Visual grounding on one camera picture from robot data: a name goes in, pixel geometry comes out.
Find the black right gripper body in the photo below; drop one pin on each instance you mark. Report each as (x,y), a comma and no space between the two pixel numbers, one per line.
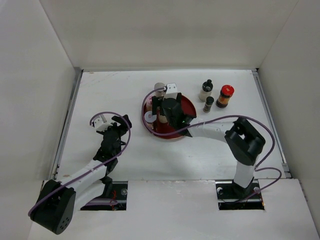
(171,123)

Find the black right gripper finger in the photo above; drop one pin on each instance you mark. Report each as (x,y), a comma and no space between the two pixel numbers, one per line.
(178,100)
(156,103)

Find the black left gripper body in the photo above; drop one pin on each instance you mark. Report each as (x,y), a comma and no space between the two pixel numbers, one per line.
(116,128)

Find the blue label silver lid jar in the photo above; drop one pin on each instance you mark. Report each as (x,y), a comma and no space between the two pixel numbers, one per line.
(159,88)

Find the grey lid white powder jar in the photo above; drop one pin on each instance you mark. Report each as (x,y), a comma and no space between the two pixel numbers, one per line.
(162,118)

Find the white lid red label jar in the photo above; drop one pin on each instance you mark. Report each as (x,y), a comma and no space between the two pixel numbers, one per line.
(150,119)

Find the black cap white powder bottle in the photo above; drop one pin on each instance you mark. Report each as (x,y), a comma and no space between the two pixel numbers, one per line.
(206,90)

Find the small black cap pepper bottle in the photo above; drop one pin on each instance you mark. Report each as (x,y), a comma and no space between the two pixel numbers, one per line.
(208,104)

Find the pink lid spice shaker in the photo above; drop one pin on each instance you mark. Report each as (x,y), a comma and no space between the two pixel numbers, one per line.
(149,104)

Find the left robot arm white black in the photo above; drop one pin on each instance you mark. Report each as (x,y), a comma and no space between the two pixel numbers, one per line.
(58,200)

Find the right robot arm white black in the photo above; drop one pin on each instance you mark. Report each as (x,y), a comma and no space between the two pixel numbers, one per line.
(243,140)

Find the red round tray gold emblem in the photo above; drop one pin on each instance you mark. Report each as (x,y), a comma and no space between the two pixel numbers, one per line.
(164,130)

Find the red lid dark sauce jar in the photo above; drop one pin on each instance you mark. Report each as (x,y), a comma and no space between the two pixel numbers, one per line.
(226,93)

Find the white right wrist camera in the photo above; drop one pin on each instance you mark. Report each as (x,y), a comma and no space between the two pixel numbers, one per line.
(171,91)

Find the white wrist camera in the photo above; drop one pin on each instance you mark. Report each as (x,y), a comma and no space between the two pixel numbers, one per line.
(100,125)
(171,91)

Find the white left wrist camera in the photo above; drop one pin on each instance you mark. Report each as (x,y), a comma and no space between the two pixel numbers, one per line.
(100,125)

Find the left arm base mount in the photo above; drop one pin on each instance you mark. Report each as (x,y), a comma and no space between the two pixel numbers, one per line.
(112,199)

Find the aluminium table edge rail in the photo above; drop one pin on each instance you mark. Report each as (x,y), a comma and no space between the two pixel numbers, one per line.
(66,124)

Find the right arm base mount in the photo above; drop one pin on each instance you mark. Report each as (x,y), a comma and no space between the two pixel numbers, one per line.
(231,197)

